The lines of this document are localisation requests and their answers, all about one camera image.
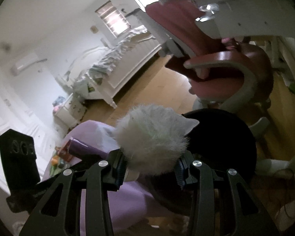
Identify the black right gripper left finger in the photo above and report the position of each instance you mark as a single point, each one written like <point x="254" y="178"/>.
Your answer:
<point x="58" y="200"/>

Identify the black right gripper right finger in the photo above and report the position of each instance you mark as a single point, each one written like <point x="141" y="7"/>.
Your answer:
<point x="227" y="202"/>

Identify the white fluffy fur ball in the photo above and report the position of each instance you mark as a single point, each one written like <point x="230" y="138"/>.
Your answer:
<point x="153" y="138"/>

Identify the pink white desk chair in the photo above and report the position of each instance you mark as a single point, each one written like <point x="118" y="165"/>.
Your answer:
<point x="230" y="73"/>

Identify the white bedside nightstand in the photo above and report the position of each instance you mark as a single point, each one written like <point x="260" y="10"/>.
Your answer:
<point x="70" y="112"/>

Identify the red drink carton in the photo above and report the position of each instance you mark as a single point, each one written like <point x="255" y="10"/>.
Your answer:
<point x="63" y="151"/>

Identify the colourful wrapper pile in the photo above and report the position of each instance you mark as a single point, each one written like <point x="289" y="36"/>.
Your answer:
<point x="57" y="165"/>

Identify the black round trash bin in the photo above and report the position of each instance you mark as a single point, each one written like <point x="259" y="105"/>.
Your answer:
<point x="222" y="141"/>

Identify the white wooden bed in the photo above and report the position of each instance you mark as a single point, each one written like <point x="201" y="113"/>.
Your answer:
<point x="101" y="72"/>

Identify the white wall air conditioner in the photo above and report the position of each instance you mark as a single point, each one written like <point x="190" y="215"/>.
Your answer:
<point x="25" y="62"/>

